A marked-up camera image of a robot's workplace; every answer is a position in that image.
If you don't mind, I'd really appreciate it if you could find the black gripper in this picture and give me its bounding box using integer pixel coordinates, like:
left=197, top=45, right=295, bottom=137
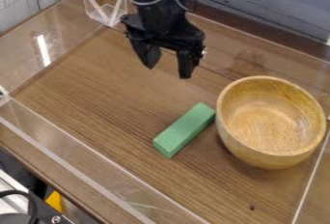
left=121, top=0, right=204, bottom=79

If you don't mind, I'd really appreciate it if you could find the green rectangular block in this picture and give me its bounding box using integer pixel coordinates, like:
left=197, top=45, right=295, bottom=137
left=152, top=102, right=215, bottom=158

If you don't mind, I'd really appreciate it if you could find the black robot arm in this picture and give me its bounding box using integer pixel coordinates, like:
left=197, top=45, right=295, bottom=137
left=121, top=0, right=204, bottom=79

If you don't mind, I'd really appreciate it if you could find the brown wooden bowl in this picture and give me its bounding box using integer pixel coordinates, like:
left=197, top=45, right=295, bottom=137
left=215, top=75, right=325, bottom=170

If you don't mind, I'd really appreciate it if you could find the yellow tag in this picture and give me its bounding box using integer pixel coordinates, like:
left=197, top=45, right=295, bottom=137
left=45, top=191, right=62, bottom=212

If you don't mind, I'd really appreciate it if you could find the clear acrylic corner bracket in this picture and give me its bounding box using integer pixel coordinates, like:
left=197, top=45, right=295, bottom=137
left=82, top=0, right=128, bottom=27

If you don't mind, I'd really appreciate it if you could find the clear acrylic tray wall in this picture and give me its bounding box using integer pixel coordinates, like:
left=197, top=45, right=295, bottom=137
left=0, top=86, right=208, bottom=224

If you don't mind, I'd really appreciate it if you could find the black cable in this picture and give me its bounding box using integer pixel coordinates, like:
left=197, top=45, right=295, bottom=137
left=0, top=189, right=37, bottom=224

